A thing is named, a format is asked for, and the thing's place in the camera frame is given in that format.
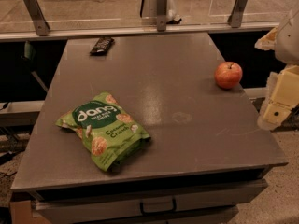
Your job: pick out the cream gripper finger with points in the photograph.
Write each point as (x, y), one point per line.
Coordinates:
(267, 42)
(281, 98)

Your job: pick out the green rice chip bag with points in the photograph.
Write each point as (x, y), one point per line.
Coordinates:
(106, 130)

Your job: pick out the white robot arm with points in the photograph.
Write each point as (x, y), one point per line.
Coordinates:
(287, 38)

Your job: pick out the red apple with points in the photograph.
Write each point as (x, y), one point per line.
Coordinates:
(228, 74)

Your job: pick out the black snack bar wrapper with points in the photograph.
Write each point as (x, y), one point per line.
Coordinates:
(102, 46)

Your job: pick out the right metal rail bracket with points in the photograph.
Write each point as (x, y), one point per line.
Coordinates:
(236, 16)

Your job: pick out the metal rail bracket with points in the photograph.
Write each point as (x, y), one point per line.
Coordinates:
(41, 26)
(236, 16)
(161, 15)

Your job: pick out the middle metal rail bracket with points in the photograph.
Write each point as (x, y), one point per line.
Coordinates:
(161, 15)

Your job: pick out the horizontal metal rail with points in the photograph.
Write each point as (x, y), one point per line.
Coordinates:
(146, 30)

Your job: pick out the left metal rail bracket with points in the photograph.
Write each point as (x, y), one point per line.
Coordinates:
(41, 26)

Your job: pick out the grey drawer with black handle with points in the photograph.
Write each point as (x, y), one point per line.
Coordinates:
(214, 204)

